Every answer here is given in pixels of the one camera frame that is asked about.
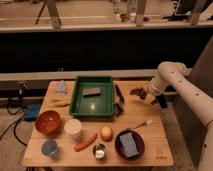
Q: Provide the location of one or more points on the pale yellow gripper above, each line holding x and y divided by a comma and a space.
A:
150, 99

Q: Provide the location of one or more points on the dark purple grape bunch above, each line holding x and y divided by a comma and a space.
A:
139, 92

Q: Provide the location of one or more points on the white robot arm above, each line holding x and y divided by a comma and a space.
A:
173, 74

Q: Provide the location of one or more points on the dark brush block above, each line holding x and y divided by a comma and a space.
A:
118, 108

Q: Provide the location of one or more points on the wooden folding table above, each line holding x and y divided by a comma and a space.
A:
157, 151

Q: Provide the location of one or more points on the dark round plate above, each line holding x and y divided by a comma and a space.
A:
139, 143

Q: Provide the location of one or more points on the blue sponge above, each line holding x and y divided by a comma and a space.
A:
129, 145

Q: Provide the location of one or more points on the green plastic tray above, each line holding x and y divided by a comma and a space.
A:
99, 106

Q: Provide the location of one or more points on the dark grey block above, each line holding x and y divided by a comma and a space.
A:
91, 92

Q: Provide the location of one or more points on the yellow orange fruit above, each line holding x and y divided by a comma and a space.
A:
106, 134

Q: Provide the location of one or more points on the small metal cup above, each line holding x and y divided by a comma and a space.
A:
99, 151

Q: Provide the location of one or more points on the white cup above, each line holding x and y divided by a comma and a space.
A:
73, 127

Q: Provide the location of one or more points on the orange carrot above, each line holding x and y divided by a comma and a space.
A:
83, 145

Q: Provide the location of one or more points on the light blue cloth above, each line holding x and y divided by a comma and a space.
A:
61, 87

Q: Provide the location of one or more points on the yellow banana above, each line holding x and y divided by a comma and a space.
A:
59, 102

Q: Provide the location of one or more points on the red bowl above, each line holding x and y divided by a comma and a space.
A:
48, 123

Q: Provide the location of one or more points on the small blue cup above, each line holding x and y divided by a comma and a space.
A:
49, 148

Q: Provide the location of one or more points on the blue box on floor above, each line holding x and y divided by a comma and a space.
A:
31, 112

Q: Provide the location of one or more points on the black handled knife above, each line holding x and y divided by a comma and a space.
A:
119, 94

